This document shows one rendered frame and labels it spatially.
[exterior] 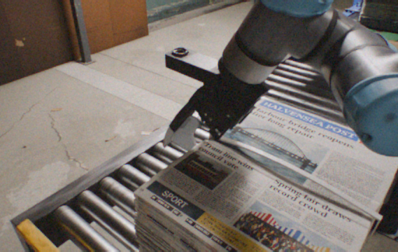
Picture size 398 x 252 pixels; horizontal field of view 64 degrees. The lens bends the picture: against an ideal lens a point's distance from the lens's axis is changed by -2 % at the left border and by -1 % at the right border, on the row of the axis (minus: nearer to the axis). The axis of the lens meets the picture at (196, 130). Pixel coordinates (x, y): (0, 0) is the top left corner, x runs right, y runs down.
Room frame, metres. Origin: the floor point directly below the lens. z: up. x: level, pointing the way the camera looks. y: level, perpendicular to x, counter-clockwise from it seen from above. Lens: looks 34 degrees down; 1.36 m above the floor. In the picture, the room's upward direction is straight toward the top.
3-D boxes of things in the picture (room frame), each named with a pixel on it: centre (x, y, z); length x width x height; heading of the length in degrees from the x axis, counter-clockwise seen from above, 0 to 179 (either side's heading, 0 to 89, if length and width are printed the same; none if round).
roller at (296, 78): (1.18, -0.51, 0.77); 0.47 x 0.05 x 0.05; 51
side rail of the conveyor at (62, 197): (0.98, -0.02, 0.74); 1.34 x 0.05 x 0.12; 141
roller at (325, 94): (1.13, -0.47, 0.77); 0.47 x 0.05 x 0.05; 51
